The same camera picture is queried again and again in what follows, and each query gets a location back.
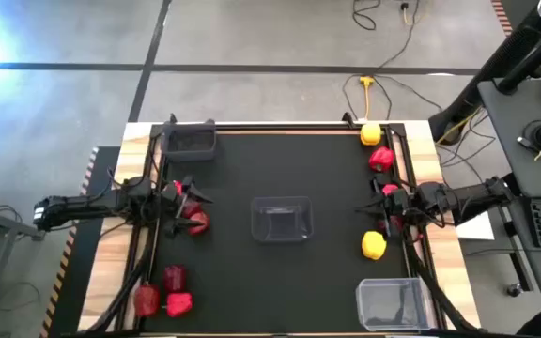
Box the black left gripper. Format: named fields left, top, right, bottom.
left=159, top=176, right=214, bottom=238

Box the white paper sheet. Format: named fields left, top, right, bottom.
left=456, top=210, right=496, bottom=241

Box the yellow extension cord plug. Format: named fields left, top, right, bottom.
left=358, top=75, right=376, bottom=121

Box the black floor cable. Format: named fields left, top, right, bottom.
left=351, top=0, right=382, bottom=32

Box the small clear plastic basket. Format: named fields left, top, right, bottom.
left=250, top=195, right=315, bottom=243

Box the clear top-left plastic container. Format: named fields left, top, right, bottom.
left=160, top=119, right=218, bottom=163

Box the black hazard-edged floor mat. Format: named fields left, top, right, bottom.
left=39, top=146, right=121, bottom=338

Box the black tower fan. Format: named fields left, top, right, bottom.
left=428, top=0, right=541, bottom=143

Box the black table mat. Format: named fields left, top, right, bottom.
left=146, top=131, right=410, bottom=334

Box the grey side desk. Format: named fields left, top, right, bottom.
left=477, top=77, right=541, bottom=198

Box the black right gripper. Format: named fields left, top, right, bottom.
left=354, top=174, right=418, bottom=225

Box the yellow bell pepper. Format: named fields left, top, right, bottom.
left=359, top=122, right=383, bottom=146
left=361, top=230, right=388, bottom=261

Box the black monitor post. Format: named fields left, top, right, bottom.
left=496, top=21, right=541, bottom=95

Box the large clear plastic basket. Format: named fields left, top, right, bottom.
left=354, top=277, right=436, bottom=332

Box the black cable sleeve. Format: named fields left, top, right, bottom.
left=404, top=229, right=476, bottom=332
left=85, top=224, right=159, bottom=333

